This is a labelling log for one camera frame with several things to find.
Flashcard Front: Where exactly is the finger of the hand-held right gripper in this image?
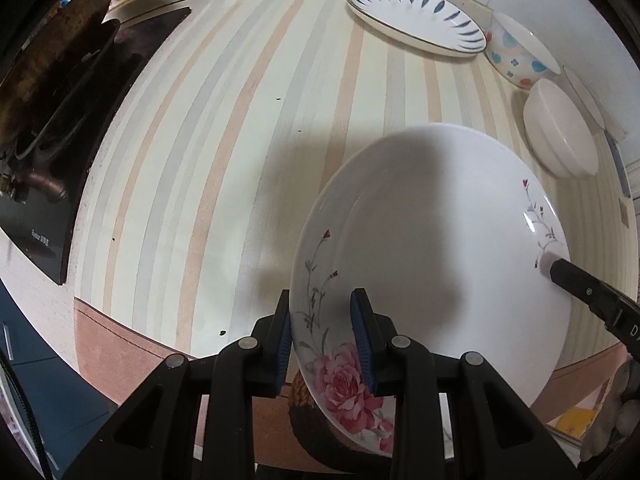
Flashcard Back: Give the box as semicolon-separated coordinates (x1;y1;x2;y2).
549;258;626;332

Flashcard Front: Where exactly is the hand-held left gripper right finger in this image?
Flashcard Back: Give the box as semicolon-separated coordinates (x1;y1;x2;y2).
349;288;584;480

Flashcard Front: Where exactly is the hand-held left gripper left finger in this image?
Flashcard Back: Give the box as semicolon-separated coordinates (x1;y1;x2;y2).
60;289;294;480

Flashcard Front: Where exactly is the white plate with pink rose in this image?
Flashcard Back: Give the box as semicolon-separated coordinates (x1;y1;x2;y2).
289;123;572;459

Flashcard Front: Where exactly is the plain white bowl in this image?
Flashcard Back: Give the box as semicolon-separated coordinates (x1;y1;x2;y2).
523;78;600;180

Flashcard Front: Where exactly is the white bowl with blue hearts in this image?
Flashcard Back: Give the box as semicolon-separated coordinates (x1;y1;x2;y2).
484;11;563;91

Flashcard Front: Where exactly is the white plate with blue leaves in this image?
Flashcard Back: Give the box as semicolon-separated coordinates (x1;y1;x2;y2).
344;0;488;59

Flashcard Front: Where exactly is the person's right hand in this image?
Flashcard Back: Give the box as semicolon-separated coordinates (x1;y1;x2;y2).
579;357;640;467

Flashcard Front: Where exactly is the yellow packet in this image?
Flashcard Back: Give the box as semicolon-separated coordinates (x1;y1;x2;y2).
552;407;597;442

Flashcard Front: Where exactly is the dark blue phone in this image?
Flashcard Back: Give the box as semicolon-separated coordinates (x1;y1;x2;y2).
604;129;632;198

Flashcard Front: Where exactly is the small white dish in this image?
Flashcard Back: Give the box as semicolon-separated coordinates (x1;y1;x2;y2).
563;66;607;130

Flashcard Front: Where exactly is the striped table mat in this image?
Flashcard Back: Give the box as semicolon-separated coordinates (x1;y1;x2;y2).
72;0;640;411

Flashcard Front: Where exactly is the dark blue cabinet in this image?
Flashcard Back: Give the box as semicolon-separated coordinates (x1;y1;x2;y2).
0;280;118;466

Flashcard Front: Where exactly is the black glass gas stove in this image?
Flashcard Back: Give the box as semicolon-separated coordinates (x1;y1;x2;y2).
0;6;193;287

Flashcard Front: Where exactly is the dark wok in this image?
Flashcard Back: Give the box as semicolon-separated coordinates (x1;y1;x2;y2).
0;0;117;163

